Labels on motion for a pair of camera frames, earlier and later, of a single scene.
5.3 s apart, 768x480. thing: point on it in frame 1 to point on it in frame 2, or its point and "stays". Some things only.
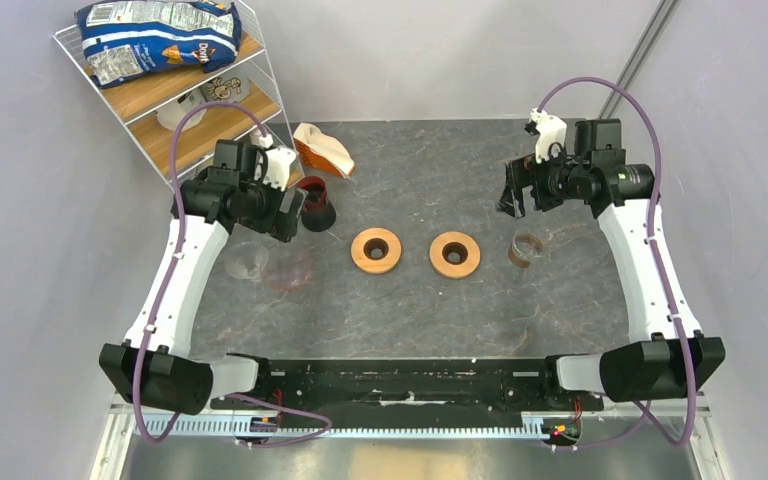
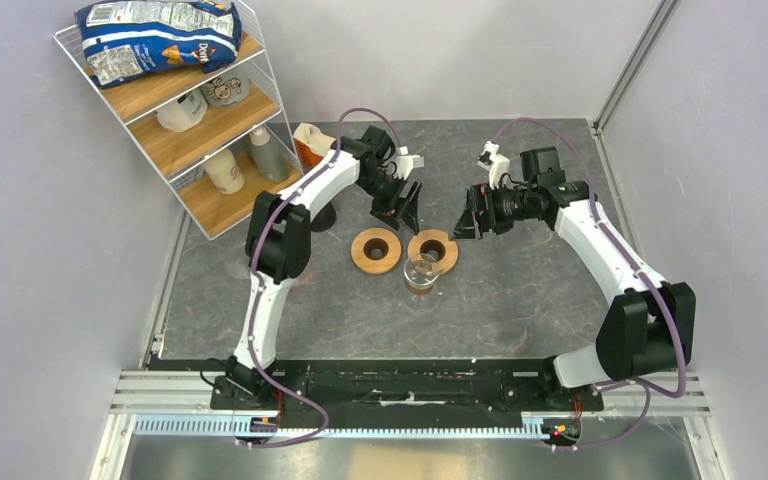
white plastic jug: [173, 114] stays
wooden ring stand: [376, 250] stays
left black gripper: [288, 221] to [387, 211]
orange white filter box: [316, 149] stays
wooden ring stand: [454, 242] to [448, 260]
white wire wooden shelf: [147, 106] stays
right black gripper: [525, 172] to [471, 225]
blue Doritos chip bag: [126, 40] stays
